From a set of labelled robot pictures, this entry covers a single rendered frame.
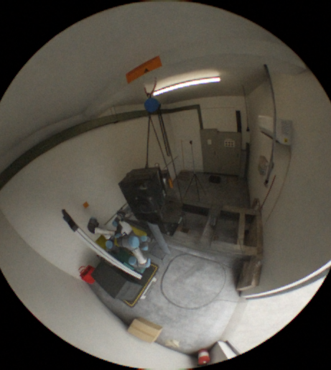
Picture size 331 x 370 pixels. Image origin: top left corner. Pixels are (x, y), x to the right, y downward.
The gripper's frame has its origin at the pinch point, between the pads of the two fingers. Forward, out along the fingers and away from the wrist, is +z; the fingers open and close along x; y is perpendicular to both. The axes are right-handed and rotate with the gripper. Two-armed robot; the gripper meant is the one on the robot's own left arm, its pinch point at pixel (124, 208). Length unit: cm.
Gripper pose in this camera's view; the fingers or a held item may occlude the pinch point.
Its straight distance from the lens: 168.1
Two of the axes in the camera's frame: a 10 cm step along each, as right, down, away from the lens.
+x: -9.4, 0.3, 3.3
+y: -2.1, -8.3, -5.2
